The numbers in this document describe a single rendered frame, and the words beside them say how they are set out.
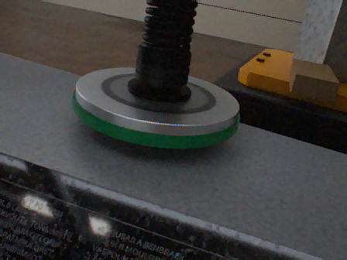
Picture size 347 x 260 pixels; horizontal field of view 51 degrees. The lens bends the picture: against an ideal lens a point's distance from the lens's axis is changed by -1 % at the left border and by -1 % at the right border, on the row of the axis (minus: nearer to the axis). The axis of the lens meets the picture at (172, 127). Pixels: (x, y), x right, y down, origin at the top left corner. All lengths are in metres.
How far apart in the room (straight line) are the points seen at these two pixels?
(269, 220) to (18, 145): 0.28
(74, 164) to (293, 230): 0.23
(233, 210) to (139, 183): 0.10
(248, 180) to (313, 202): 0.07
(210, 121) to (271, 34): 6.15
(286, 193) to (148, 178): 0.15
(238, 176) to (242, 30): 6.17
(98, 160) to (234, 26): 6.23
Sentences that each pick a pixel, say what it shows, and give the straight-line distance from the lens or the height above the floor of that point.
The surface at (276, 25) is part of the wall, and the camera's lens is 6.52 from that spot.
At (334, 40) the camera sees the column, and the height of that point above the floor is 0.90.
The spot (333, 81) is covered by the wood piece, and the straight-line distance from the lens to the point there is 0.91.
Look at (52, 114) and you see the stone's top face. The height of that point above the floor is 0.80.
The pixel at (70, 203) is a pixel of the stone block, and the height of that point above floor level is 0.78.
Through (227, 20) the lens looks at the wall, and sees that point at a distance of 6.60.
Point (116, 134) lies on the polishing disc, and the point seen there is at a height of 0.84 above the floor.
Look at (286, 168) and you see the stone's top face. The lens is 0.49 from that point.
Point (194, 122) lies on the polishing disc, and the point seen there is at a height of 0.86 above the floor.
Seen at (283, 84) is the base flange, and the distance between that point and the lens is 1.02.
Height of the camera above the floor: 1.01
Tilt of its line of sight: 24 degrees down
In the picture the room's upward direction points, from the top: 9 degrees clockwise
